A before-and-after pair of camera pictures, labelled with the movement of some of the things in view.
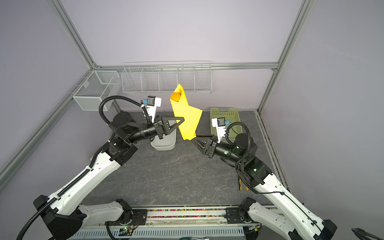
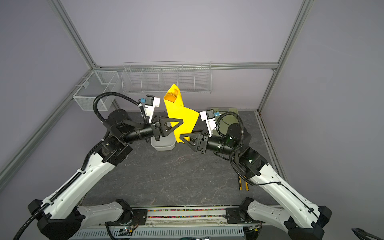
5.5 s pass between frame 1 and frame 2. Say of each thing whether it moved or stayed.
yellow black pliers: stayed
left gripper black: stayed
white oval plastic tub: stayed
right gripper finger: moved
